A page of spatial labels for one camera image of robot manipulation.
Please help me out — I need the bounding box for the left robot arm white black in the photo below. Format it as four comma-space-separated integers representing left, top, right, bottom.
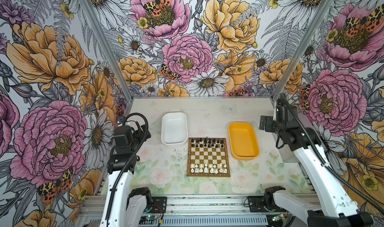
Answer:
99, 113, 151, 227

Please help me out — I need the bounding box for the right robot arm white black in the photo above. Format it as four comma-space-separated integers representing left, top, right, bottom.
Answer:
260, 95, 374, 227

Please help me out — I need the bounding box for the green circuit board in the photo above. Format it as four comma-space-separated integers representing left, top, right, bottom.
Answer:
144, 215, 161, 221

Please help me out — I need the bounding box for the wooden chess board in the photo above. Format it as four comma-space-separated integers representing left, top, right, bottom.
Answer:
187, 138, 231, 178

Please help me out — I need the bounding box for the yellow plastic bin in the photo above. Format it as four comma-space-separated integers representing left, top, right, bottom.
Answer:
229, 122, 260, 161

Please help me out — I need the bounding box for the white plastic bin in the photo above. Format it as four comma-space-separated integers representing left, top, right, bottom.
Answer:
161, 112, 188, 147

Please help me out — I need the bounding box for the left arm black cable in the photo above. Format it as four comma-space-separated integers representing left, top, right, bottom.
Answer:
104, 112, 150, 227

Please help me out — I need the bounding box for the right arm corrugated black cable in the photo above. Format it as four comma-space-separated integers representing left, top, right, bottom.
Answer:
278, 93, 384, 216

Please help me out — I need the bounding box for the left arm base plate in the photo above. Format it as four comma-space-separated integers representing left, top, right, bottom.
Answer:
144, 196, 168, 214

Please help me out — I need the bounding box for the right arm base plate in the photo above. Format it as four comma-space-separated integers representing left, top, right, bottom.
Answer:
243, 196, 287, 213

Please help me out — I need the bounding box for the aluminium frame rail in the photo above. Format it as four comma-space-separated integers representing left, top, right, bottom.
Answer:
79, 195, 251, 218

